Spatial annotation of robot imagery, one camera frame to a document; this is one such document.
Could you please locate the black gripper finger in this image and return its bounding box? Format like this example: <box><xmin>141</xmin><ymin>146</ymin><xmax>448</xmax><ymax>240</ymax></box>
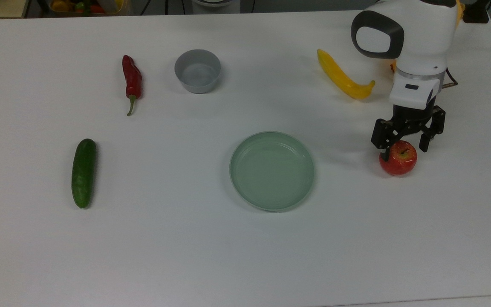
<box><xmin>418</xmin><ymin>106</ymin><xmax>446</xmax><ymax>153</ymax></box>
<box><xmin>371</xmin><ymin>119</ymin><xmax>400</xmax><ymax>161</ymax></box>

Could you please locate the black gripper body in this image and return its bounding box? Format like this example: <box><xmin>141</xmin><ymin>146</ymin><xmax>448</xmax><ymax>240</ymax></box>
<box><xmin>393</xmin><ymin>101</ymin><xmax>438</xmax><ymax>129</ymax></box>

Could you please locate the red apple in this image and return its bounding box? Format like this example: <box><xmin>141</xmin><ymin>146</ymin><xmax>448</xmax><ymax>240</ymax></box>
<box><xmin>379</xmin><ymin>141</ymin><xmax>418</xmax><ymax>176</ymax></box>

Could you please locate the small grey bowl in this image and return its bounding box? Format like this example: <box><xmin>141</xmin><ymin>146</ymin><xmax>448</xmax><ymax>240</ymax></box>
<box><xmin>174</xmin><ymin>49</ymin><xmax>222</xmax><ymax>94</ymax></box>

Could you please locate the yellow banana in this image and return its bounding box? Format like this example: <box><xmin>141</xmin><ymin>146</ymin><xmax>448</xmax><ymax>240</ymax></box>
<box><xmin>317</xmin><ymin>49</ymin><xmax>376</xmax><ymax>100</ymax></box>

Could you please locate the pale green round plate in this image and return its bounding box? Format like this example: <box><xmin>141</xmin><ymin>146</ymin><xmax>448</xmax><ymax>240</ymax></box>
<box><xmin>229</xmin><ymin>131</ymin><xmax>315</xmax><ymax>212</ymax></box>

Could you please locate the orange plush duck toy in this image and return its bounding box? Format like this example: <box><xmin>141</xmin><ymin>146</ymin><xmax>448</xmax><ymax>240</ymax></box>
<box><xmin>390</xmin><ymin>0</ymin><xmax>466</xmax><ymax>73</ymax></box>

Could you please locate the black stand base block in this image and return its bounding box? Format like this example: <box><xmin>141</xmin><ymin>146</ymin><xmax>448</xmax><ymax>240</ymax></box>
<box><xmin>463</xmin><ymin>0</ymin><xmax>490</xmax><ymax>24</ymax></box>

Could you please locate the red chili pepper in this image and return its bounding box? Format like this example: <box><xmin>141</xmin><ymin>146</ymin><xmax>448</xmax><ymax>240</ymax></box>
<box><xmin>122</xmin><ymin>55</ymin><xmax>143</xmax><ymax>116</ymax></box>

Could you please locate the clear plastic toy container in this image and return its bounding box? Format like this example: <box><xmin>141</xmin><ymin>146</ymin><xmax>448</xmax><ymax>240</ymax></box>
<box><xmin>49</xmin><ymin>0</ymin><xmax>131</xmax><ymax>17</ymax></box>

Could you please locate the green cucumber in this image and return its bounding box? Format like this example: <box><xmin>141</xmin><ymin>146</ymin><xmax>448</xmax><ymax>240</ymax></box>
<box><xmin>71</xmin><ymin>139</ymin><xmax>97</xmax><ymax>209</ymax></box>

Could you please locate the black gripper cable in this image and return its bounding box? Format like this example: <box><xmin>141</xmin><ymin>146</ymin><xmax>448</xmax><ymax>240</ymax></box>
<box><xmin>442</xmin><ymin>67</ymin><xmax>459</xmax><ymax>88</ymax></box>

